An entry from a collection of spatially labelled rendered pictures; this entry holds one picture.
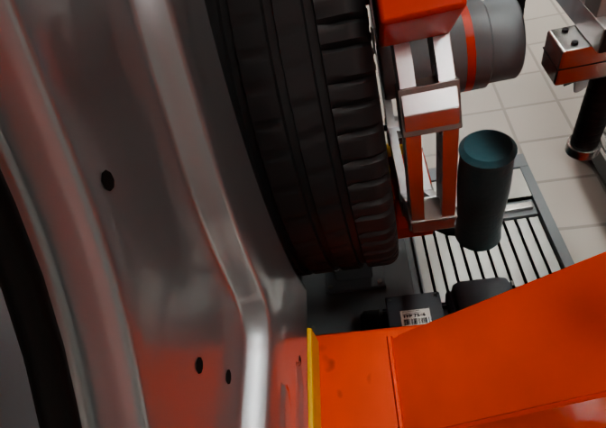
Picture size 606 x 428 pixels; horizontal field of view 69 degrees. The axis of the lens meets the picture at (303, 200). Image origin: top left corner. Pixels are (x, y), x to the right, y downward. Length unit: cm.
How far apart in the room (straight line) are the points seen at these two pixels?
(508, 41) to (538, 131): 118
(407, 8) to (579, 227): 129
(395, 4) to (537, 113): 159
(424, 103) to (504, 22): 28
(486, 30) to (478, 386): 49
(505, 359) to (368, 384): 18
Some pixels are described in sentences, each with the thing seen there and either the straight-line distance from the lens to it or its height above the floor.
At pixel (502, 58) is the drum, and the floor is 86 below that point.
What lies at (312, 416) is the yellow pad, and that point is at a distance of 59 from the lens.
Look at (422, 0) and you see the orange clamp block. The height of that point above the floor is 109.
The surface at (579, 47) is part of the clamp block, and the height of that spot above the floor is 95.
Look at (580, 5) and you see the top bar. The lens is 64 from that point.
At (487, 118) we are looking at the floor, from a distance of 194.
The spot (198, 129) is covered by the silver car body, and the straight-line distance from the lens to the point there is 34.
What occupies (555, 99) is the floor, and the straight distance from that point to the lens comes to 205.
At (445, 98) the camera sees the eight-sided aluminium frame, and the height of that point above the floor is 97.
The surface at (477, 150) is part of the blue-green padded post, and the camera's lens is 77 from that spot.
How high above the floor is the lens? 129
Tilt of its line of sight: 49 degrees down
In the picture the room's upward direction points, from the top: 20 degrees counter-clockwise
